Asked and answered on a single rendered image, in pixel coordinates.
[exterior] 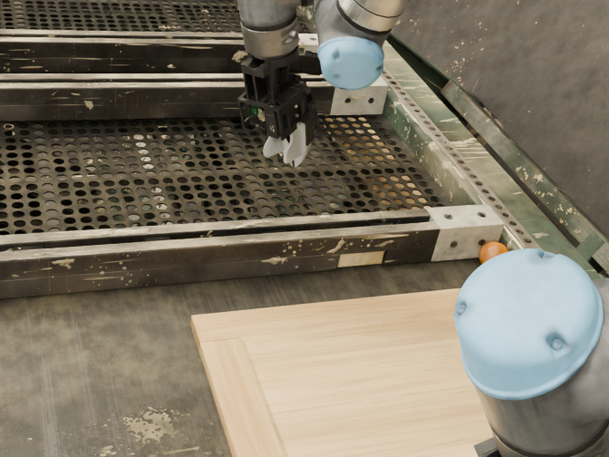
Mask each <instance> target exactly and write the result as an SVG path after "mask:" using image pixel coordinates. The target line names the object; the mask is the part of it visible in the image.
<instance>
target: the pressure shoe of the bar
mask: <svg viewBox="0 0 609 457"><path fill-rule="evenodd" d="M383 254H384V251H376V252H364V253H353V254H342V255H340V257H339V261H338V265H337V267H351V266H361V265H372V264H381V263H382V258H383Z"/></svg>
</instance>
